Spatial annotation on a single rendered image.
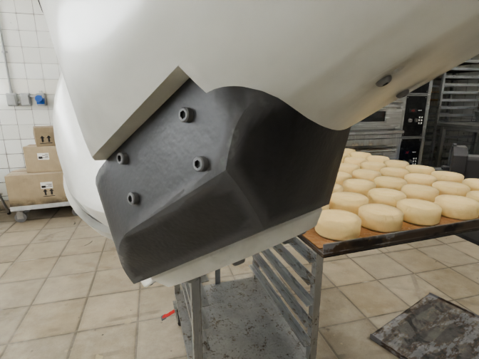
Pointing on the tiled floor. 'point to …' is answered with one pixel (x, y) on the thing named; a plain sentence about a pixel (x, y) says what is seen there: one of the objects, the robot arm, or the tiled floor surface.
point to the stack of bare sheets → (431, 331)
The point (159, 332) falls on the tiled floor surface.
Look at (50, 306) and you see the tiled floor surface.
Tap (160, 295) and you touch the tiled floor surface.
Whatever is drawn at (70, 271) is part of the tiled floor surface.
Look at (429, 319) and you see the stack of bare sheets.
